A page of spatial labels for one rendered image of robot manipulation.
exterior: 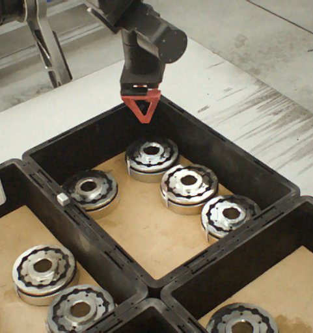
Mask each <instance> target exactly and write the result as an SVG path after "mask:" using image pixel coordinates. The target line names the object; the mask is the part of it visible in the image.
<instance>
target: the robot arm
mask: <svg viewBox="0 0 313 333"><path fill-rule="evenodd" d="M143 1H144V0H83V2H84V3H85V4H86V5H87V6H88V9H87V12H88V13H89V14H91V15H92V16H93V17H94V18H95V19H97V20H98V21H99V22H100V23H101V24H102V25H103V27H105V28H106V29H107V30H109V31H110V32H112V33H113V34H117V33H118V32H119V31H121V35H122V45H123V50H124V60H125V62H124V66H123V70H122V74H121V77H120V88H121V89H120V97H121V99H122V101H123V102H124V103H125V104H126V105H127V106H128V107H129V108H130V109H131V110H132V111H133V112H134V113H135V114H136V116H137V118H138V119H139V120H140V121H141V123H142V124H148V123H149V122H150V120H151V118H152V115H153V113H154V111H155V109H156V106H157V103H158V101H159V99H160V95H161V90H158V88H159V84H160V83H161V82H162V80H163V74H164V71H165V66H166V64H172V63H174V62H176V61H177V60H179V59H180V58H181V57H182V55H183V54H184V53H185V50H186V49H187V45H188V38H187V36H186V34H185V33H184V32H183V31H182V30H180V29H179V28H177V27H176V26H175V25H173V24H171V23H170V22H167V21H166V20H164V19H163V18H161V17H160V14H159V13H157V12H156V11H154V8H153V7H152V6H150V5H149V4H147V3H143ZM134 85H137V87H135V86H134ZM144 85H146V87H145V86H144ZM148 89H152V90H148ZM134 100H145V101H151V103H150V106H149V108H148V111H147V114H146V116H144V115H143V114H142V112H141V111H140V110H139V108H138V106H137V104H136V103H135V101H134Z"/></svg>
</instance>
